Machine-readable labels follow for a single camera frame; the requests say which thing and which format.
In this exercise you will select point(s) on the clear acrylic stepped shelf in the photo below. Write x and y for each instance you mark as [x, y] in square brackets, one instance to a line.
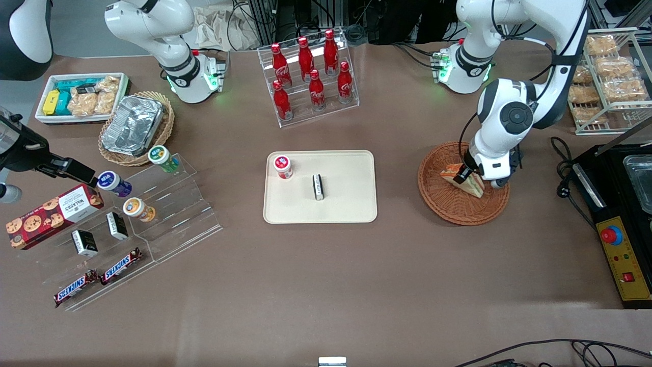
[178, 224]

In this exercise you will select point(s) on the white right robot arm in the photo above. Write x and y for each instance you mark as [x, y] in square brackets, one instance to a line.
[178, 76]

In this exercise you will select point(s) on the teal snack box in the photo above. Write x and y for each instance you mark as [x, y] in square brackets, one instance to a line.
[71, 84]
[63, 104]

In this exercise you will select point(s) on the crumpled beige cloth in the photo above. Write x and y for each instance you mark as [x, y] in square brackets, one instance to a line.
[214, 30]

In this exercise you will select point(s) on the silver white device edge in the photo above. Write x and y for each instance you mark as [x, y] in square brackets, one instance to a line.
[332, 362]

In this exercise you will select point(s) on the aluminium frame post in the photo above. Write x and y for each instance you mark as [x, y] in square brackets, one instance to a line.
[265, 23]

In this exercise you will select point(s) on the Snickers chocolate bar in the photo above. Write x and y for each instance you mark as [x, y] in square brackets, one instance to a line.
[75, 288]
[121, 266]

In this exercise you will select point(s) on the clear acrylic bottle rack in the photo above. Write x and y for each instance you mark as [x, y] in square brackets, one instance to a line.
[300, 114]

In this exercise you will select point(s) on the small can with purple body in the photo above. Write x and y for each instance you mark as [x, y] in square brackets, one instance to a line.
[113, 182]

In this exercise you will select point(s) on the small can with orange body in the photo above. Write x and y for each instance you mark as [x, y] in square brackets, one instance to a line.
[137, 209]

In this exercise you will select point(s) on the aluminium foil container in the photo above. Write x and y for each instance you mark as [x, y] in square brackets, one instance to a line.
[132, 125]

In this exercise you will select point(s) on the clear bag of crackers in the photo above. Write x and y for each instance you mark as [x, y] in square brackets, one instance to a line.
[107, 94]
[82, 105]

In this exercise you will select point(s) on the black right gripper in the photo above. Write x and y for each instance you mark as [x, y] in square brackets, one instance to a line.
[26, 156]

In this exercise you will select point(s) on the red cookie box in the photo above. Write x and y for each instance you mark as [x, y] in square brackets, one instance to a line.
[51, 216]

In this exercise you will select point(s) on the small can with red lid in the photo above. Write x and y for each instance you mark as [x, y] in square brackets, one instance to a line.
[283, 166]

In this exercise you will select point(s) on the beige plastic tray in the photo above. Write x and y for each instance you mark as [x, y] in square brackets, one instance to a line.
[346, 204]

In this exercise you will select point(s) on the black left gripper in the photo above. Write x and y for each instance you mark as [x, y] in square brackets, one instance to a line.
[465, 173]

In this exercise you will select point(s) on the white rectangular bin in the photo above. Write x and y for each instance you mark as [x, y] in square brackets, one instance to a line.
[46, 118]

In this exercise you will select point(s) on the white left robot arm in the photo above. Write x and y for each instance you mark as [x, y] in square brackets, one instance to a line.
[489, 107]

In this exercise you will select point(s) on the small can with green lid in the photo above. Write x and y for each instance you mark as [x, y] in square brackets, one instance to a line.
[162, 157]

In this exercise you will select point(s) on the yellow control box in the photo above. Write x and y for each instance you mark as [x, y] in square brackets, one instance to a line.
[625, 260]

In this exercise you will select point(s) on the oval tan wicker basket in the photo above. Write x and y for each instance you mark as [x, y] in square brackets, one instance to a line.
[165, 132]

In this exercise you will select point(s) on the small black box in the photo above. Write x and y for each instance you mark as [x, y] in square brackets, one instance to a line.
[84, 243]
[117, 226]
[318, 187]

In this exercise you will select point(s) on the red emergency stop button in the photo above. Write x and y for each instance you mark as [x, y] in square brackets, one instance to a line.
[611, 235]

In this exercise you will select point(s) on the round brown wicker basket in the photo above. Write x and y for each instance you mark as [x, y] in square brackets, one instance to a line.
[448, 204]

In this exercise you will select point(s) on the triangular sandwich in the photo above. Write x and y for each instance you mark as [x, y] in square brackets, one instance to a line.
[476, 188]

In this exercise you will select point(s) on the steel pan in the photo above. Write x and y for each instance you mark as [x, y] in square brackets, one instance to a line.
[642, 183]

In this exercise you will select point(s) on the grey metal bar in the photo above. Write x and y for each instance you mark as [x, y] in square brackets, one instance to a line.
[624, 136]

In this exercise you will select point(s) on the wrapped rice cracker pack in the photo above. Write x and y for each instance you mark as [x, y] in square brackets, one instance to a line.
[588, 114]
[601, 45]
[583, 94]
[581, 75]
[624, 90]
[614, 66]

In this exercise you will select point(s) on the red cola bottle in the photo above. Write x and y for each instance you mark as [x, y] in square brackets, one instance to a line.
[345, 84]
[305, 58]
[331, 51]
[282, 102]
[317, 92]
[278, 63]

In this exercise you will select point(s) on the yellow snack box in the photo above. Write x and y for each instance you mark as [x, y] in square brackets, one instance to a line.
[51, 102]

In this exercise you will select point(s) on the black countertop machine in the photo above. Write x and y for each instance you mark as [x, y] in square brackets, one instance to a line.
[614, 204]

